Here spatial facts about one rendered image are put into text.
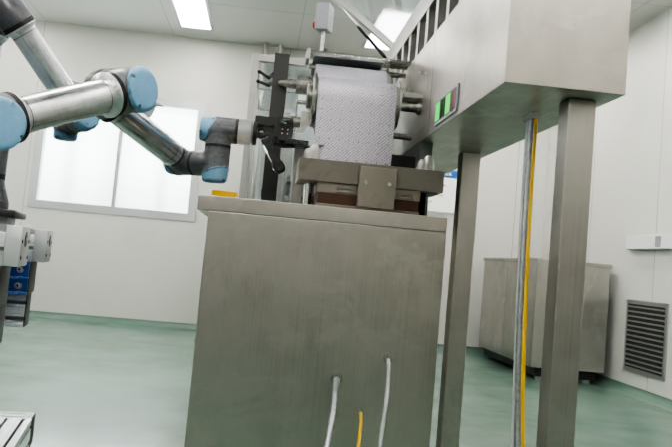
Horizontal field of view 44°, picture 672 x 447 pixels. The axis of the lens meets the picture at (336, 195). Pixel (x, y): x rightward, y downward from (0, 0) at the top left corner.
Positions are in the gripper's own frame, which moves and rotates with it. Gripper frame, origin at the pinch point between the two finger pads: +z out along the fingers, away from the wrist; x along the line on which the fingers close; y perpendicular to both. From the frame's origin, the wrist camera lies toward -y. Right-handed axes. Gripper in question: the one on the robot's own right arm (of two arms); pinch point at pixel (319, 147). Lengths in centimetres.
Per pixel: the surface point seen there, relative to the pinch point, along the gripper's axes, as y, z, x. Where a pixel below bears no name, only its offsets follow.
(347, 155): -1.7, 8.4, -0.3
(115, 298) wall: -86, -145, 556
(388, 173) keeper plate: -8.3, 17.8, -22.0
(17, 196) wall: 1, -245, 556
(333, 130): 5.3, 3.5, -0.2
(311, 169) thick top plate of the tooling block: -9.1, -2.9, -20.0
